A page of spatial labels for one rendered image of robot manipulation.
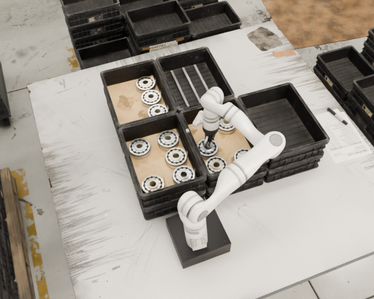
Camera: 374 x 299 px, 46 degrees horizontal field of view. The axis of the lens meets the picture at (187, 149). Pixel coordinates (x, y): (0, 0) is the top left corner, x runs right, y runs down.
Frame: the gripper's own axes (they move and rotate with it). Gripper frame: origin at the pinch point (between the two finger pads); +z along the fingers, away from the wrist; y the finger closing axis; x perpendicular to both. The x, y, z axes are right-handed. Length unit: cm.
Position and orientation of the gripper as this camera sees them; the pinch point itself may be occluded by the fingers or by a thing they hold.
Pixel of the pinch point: (209, 143)
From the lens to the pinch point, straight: 208.8
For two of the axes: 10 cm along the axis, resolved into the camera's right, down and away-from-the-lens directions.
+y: 4.2, -7.3, 5.4
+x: -9.1, -3.3, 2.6
